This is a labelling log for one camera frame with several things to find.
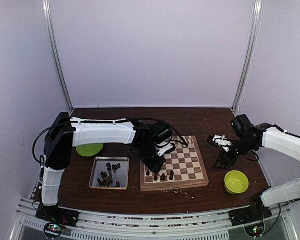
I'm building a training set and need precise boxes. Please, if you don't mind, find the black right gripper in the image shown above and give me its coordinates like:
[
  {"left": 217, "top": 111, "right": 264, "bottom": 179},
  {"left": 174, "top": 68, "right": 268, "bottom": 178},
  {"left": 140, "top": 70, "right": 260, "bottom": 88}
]
[{"left": 213, "top": 137, "right": 256, "bottom": 171}]

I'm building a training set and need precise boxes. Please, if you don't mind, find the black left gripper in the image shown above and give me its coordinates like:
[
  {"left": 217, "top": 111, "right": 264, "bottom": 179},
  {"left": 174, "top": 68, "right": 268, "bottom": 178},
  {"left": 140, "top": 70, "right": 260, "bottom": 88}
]
[{"left": 137, "top": 143, "right": 167, "bottom": 173}]

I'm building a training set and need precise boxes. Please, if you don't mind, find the metal tray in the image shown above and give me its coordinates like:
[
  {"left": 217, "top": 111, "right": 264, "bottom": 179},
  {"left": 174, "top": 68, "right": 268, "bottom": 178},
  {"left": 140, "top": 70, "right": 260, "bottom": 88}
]
[{"left": 89, "top": 157, "right": 130, "bottom": 190}]

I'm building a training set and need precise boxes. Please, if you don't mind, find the wooden chess board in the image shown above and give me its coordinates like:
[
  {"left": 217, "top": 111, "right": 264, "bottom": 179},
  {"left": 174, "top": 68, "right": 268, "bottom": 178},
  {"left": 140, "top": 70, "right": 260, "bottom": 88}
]
[{"left": 140, "top": 135, "right": 210, "bottom": 192}]

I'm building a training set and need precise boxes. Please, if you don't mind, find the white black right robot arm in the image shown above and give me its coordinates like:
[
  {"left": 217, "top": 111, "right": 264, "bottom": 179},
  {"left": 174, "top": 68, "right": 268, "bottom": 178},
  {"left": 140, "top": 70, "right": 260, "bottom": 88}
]
[{"left": 207, "top": 114, "right": 300, "bottom": 221}]

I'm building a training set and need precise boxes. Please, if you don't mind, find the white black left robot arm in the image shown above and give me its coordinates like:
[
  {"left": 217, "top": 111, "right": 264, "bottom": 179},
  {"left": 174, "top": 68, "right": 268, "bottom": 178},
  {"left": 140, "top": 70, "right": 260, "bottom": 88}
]
[{"left": 38, "top": 112, "right": 176, "bottom": 222}]

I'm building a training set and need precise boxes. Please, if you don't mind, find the pile of dark chess pieces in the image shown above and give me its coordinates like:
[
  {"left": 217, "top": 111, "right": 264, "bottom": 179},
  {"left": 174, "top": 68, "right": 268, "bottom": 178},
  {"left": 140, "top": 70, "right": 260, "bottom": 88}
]
[{"left": 97, "top": 162, "right": 121, "bottom": 187}]

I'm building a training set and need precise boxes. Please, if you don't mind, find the green bowl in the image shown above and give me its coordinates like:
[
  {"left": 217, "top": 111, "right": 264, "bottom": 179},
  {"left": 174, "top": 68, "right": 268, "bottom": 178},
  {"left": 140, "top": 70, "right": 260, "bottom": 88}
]
[{"left": 224, "top": 170, "right": 250, "bottom": 195}]

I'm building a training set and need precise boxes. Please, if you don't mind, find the green plate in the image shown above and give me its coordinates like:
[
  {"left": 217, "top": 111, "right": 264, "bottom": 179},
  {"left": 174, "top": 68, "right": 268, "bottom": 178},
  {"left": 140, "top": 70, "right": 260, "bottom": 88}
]
[{"left": 76, "top": 143, "right": 104, "bottom": 158}]

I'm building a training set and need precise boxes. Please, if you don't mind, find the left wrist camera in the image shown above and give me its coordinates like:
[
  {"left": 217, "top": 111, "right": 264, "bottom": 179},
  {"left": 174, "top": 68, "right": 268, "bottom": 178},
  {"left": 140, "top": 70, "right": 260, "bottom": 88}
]
[{"left": 155, "top": 142, "right": 176, "bottom": 157}]

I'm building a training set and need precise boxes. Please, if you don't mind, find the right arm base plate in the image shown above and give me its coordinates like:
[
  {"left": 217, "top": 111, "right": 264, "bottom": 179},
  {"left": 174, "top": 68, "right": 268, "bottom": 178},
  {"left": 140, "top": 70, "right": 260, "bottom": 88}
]
[{"left": 228, "top": 206, "right": 272, "bottom": 227}]

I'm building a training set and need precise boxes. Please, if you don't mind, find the aluminium front rail frame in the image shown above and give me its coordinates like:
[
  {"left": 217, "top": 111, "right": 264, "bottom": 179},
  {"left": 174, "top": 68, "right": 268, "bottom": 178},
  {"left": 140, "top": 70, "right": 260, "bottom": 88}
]
[{"left": 9, "top": 196, "right": 298, "bottom": 240}]

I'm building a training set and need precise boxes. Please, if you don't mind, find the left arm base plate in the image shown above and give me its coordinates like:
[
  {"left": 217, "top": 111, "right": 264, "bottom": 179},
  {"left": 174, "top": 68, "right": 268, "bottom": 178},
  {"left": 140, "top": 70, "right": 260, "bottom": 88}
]
[{"left": 35, "top": 204, "right": 80, "bottom": 227}]

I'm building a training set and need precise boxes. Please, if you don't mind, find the right aluminium post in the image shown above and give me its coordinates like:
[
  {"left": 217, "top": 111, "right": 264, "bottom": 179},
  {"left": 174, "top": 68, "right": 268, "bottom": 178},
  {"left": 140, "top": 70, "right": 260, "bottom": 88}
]
[{"left": 231, "top": 0, "right": 264, "bottom": 115}]

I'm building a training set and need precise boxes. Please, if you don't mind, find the aluminium post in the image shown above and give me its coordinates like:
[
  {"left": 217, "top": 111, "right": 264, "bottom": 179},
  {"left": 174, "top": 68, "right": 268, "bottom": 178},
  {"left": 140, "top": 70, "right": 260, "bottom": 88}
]
[
  {"left": 231, "top": 0, "right": 264, "bottom": 115},
  {"left": 42, "top": 0, "right": 74, "bottom": 112}
]

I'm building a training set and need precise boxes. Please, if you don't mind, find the left aluminium post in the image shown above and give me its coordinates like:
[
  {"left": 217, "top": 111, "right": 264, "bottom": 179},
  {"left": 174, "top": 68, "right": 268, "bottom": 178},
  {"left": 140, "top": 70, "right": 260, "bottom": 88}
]
[{"left": 42, "top": 0, "right": 74, "bottom": 112}]

